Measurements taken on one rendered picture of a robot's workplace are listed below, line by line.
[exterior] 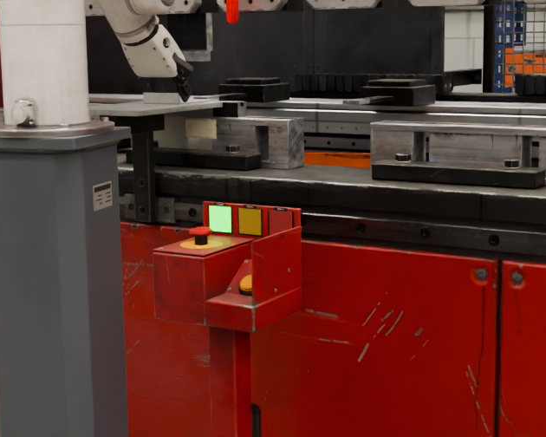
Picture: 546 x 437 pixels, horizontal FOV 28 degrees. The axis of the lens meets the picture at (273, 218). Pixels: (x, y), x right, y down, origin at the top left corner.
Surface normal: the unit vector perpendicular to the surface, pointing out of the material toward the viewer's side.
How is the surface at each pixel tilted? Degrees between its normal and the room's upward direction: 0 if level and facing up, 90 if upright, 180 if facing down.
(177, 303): 90
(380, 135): 90
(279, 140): 90
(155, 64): 133
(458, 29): 90
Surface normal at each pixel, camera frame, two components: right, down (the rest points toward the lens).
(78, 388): 0.45, 0.14
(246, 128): -0.54, 0.15
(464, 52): -0.31, 0.17
